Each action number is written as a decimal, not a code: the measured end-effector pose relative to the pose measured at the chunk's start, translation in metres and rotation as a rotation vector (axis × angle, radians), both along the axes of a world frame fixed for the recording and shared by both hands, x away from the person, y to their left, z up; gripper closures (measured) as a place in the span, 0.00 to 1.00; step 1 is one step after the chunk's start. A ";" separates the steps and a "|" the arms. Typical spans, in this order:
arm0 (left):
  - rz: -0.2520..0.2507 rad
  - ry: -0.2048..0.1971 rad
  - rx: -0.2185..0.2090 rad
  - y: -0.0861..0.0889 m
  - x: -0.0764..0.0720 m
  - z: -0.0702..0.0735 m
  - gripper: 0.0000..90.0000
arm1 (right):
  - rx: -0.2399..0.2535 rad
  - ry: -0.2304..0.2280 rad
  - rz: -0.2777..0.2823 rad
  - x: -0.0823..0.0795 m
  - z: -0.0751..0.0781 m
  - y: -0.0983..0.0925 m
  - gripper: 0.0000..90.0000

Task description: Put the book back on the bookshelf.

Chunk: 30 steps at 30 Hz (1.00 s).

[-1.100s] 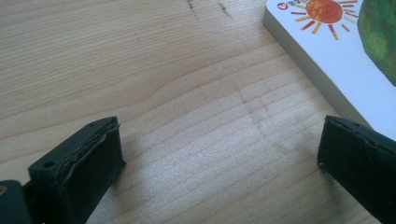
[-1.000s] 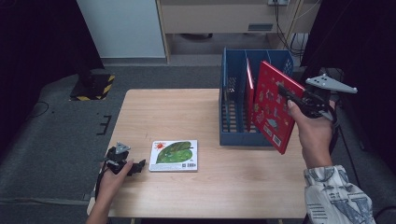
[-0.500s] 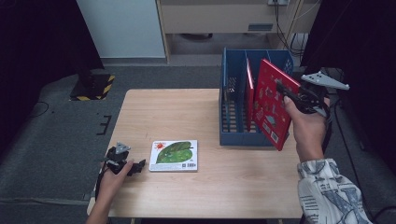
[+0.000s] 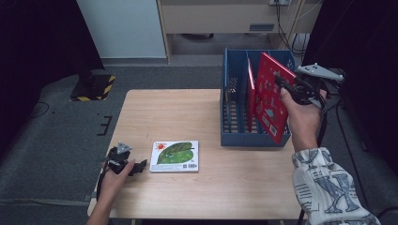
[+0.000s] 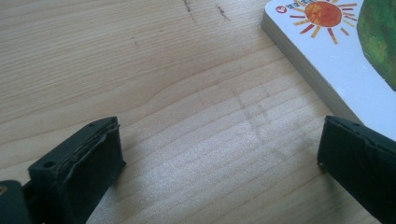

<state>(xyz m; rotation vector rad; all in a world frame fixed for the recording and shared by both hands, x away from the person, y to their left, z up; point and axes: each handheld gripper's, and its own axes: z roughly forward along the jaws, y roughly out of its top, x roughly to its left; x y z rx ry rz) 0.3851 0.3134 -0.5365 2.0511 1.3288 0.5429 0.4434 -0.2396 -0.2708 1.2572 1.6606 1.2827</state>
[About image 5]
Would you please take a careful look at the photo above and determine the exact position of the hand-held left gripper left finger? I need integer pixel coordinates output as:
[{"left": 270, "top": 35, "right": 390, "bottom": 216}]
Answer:
[{"left": 27, "top": 116, "right": 127, "bottom": 224}]

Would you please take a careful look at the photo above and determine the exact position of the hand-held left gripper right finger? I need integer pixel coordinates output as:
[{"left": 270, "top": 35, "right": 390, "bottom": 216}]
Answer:
[{"left": 317, "top": 114, "right": 396, "bottom": 224}]

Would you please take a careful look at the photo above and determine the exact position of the white board book green leaf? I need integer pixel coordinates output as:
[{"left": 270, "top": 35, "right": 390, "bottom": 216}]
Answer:
[{"left": 260, "top": 0, "right": 396, "bottom": 143}]

